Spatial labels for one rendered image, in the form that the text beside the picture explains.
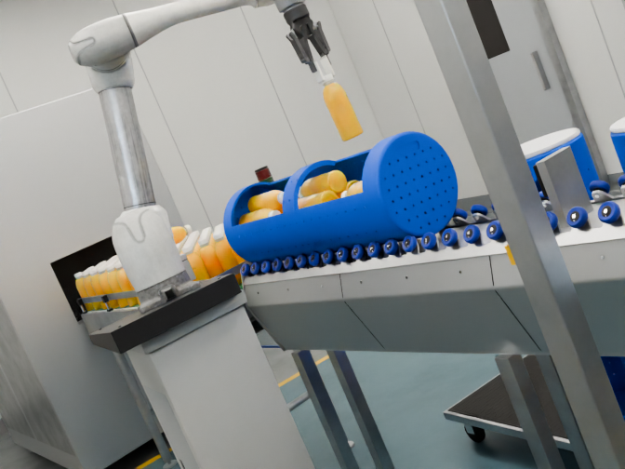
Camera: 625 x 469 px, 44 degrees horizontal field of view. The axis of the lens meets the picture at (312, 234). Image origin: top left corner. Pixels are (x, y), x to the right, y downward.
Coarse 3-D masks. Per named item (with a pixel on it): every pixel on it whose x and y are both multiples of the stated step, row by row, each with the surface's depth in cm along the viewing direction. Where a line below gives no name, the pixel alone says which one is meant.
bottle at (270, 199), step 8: (272, 192) 260; (280, 192) 259; (248, 200) 271; (256, 200) 266; (264, 200) 261; (272, 200) 258; (248, 208) 271; (256, 208) 267; (272, 208) 261; (280, 208) 261
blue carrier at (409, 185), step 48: (384, 144) 200; (432, 144) 208; (240, 192) 267; (288, 192) 233; (384, 192) 197; (432, 192) 206; (240, 240) 261; (288, 240) 239; (336, 240) 223; (384, 240) 211
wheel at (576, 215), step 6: (570, 210) 158; (576, 210) 157; (582, 210) 156; (570, 216) 158; (576, 216) 157; (582, 216) 155; (570, 222) 158; (576, 222) 156; (582, 222) 156; (576, 228) 157
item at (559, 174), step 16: (544, 160) 165; (560, 160) 168; (544, 176) 166; (560, 176) 167; (576, 176) 170; (544, 192) 169; (560, 192) 166; (576, 192) 169; (560, 208) 166; (592, 208) 172; (560, 224) 168
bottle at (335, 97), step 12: (324, 84) 236; (336, 84) 236; (324, 96) 237; (336, 96) 234; (336, 108) 235; (348, 108) 236; (336, 120) 237; (348, 120) 236; (348, 132) 236; (360, 132) 237
